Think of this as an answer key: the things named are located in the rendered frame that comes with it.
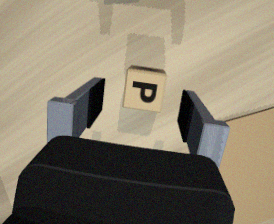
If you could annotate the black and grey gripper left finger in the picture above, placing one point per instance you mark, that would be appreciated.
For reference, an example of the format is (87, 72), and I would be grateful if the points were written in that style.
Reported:
(71, 115)

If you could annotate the tan flat mat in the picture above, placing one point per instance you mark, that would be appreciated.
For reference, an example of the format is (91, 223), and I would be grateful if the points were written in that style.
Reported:
(247, 166)

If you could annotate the beige block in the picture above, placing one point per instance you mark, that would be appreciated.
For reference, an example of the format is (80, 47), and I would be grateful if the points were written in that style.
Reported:
(144, 88)

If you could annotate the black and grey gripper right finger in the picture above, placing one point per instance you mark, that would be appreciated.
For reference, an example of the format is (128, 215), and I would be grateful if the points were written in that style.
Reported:
(204, 135)

